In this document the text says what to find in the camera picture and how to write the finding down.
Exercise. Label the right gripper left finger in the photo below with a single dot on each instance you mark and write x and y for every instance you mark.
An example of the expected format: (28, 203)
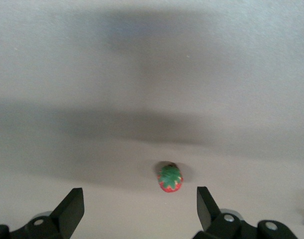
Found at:
(67, 214)

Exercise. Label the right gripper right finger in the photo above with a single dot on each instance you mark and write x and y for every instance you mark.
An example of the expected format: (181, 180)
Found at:
(209, 216)

